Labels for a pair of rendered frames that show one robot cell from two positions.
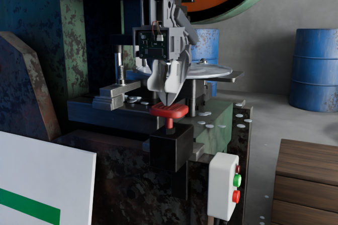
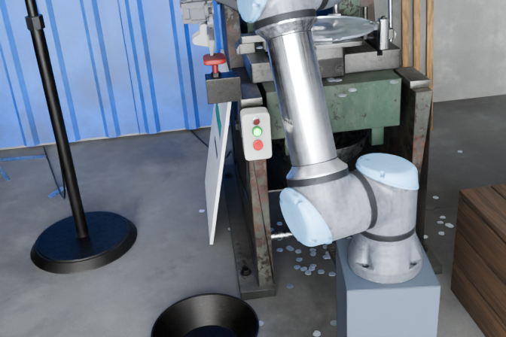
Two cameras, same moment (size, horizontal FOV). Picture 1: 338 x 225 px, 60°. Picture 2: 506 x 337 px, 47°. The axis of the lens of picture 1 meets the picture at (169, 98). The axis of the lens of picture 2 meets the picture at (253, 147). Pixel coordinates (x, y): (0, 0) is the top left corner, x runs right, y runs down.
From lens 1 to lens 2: 1.39 m
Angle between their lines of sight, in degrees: 57
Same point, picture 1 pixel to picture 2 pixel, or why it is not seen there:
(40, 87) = (233, 25)
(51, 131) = (233, 63)
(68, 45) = not seen: outside the picture
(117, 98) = (246, 45)
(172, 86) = (202, 41)
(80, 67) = not seen: hidden behind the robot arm
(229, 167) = (243, 115)
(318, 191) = (486, 236)
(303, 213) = (474, 262)
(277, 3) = not seen: outside the picture
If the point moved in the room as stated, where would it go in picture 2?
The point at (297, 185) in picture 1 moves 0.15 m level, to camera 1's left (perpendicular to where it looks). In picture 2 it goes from (471, 219) to (429, 198)
